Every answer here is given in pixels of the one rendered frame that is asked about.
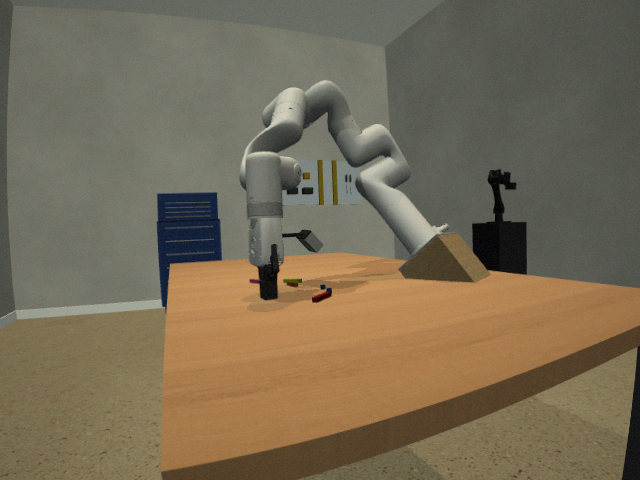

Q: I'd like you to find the dark red rod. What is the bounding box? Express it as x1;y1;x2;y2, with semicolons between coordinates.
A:
312;291;331;303

